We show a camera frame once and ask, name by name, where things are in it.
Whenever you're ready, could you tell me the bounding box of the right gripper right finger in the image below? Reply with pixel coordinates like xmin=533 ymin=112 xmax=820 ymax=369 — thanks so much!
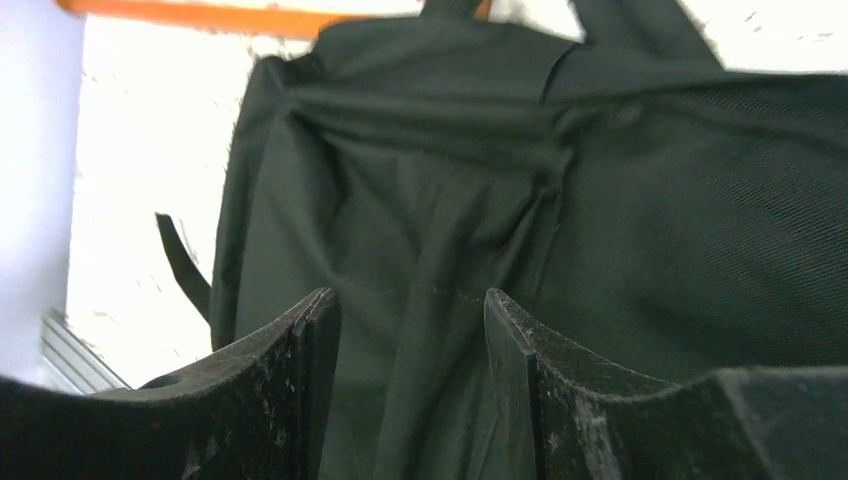
xmin=484 ymin=289 xmax=847 ymax=479

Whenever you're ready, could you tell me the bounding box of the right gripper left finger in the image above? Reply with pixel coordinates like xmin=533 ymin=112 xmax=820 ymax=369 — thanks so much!
xmin=1 ymin=288 xmax=342 ymax=479

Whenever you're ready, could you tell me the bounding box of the black student backpack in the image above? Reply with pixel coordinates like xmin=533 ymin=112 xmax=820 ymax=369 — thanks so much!
xmin=157 ymin=1 xmax=847 ymax=479

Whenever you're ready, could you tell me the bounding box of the wooden shelf rack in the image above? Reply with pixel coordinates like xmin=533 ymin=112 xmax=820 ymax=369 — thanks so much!
xmin=56 ymin=0 xmax=495 ymax=40

